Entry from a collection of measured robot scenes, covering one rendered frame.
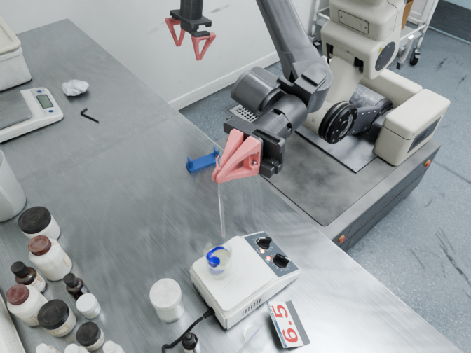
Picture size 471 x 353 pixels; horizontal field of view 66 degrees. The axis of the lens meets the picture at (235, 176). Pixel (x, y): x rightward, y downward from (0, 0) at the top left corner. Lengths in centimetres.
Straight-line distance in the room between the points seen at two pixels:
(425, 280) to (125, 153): 137
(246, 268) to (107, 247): 34
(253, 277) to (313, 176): 88
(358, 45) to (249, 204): 68
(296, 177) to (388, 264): 60
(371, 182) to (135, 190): 97
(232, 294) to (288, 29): 49
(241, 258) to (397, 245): 124
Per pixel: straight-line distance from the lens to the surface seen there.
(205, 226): 89
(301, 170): 155
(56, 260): 85
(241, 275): 73
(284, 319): 78
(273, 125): 56
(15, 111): 130
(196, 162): 102
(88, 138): 118
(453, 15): 361
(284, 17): 73
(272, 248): 82
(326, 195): 149
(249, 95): 62
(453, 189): 225
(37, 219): 93
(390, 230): 193
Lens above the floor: 149
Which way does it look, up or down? 49 degrees down
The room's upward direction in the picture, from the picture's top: straight up
